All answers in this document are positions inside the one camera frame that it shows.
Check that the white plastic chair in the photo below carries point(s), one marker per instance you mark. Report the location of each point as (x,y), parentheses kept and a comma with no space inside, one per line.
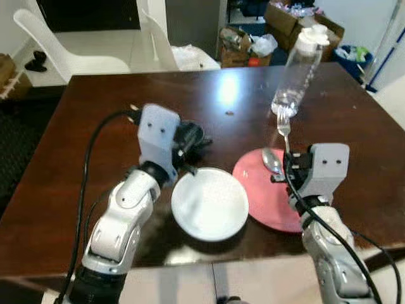
(392,101)
(158,44)
(82,63)

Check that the silver spoon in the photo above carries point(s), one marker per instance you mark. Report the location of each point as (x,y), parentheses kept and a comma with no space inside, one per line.
(272,161)

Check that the small cardboard box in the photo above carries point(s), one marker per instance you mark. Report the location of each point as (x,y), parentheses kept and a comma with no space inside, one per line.
(234,54)

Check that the white bowl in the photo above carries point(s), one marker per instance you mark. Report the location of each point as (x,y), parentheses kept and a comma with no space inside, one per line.
(209,206)

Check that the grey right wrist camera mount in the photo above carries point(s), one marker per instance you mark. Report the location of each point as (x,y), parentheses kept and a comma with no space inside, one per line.
(329,168)

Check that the white plastic bag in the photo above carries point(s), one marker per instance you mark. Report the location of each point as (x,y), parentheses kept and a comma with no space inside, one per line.
(264,45)

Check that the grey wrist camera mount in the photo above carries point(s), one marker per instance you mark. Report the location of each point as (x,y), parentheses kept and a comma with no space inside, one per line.
(158,136)
(329,168)

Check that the silver fork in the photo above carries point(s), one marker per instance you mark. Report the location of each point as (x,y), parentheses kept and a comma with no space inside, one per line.
(283,126)

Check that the red plate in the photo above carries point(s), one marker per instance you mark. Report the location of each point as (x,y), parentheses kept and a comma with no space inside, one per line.
(256,190)

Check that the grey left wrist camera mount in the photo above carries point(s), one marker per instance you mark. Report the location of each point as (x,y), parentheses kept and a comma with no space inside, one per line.
(158,136)

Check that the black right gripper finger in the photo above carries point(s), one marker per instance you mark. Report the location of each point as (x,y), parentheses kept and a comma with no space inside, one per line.
(278,179)
(292,159)

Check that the clear plastic bottle white cap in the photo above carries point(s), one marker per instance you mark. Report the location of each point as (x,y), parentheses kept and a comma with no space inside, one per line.
(297,76)

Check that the large cardboard box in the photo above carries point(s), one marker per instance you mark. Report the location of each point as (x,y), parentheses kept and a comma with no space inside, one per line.
(281,22)

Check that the black cup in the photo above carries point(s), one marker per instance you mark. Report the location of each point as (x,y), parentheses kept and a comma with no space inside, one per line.
(197,134)

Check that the black shoes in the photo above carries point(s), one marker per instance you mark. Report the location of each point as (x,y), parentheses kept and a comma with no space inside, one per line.
(37,62)

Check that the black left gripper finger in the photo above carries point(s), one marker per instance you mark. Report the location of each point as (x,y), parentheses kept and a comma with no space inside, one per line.
(192,170)
(190,140)

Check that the crumpled white bag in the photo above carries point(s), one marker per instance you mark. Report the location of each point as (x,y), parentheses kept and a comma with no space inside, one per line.
(193,57)

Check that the blue bin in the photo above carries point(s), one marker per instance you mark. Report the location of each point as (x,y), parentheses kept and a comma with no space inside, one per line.
(351,63)

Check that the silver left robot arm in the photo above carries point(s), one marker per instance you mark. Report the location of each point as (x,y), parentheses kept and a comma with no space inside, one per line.
(120,221)

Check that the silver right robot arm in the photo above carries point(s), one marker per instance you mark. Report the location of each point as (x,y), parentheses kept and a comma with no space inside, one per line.
(329,253)

